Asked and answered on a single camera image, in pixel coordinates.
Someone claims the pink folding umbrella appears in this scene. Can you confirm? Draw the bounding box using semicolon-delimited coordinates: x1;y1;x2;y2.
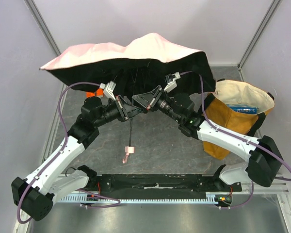
38;33;216;164

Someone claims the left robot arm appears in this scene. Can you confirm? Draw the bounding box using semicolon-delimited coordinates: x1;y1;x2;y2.
12;96;146;224

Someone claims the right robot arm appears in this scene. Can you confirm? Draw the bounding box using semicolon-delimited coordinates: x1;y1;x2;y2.
132;86;283;187

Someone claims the orange Gillette razor box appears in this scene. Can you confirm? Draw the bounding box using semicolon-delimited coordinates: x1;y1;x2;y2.
86;88;104;98

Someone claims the orange canvas tote bag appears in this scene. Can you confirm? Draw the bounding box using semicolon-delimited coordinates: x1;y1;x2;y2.
200;78;275;161

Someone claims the blue Harry's razor box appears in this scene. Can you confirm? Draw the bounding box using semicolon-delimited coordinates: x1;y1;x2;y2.
227;104;258;114

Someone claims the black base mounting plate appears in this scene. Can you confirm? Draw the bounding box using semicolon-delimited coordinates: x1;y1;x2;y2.
87;174;242;200

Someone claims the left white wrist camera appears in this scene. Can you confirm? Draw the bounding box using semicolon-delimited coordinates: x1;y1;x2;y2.
99;81;116;100

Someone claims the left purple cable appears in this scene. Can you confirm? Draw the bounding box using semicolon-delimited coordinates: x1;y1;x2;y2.
16;82;123;224

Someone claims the purple cable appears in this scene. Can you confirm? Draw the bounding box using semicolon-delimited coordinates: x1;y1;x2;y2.
179;70;291;210
16;82;123;224

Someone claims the white slotted cable duct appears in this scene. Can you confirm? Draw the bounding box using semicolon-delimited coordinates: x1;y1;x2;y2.
58;192;226;204

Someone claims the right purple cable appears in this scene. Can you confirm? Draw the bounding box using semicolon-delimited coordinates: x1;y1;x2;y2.
179;70;291;210

